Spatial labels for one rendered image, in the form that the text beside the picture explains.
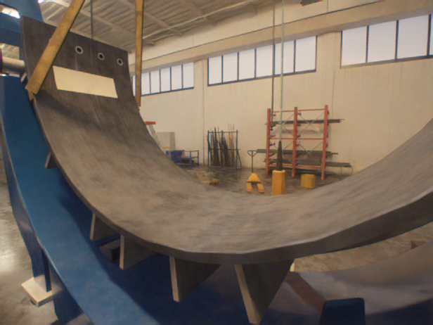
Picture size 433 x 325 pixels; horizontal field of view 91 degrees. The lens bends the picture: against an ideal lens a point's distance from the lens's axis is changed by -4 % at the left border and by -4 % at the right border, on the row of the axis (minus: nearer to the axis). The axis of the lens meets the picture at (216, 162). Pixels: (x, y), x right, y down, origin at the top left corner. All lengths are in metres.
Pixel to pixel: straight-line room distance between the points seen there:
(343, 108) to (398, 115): 2.03
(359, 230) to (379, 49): 11.51
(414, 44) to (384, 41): 1.01
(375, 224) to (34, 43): 1.73
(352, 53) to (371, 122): 3.10
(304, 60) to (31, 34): 11.22
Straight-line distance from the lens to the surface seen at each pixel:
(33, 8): 3.60
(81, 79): 1.72
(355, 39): 12.05
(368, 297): 1.06
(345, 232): 0.48
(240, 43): 12.59
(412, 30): 12.17
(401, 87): 11.48
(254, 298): 0.66
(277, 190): 1.57
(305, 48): 12.22
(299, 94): 11.61
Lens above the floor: 1.72
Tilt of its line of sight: 7 degrees down
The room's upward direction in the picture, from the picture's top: straight up
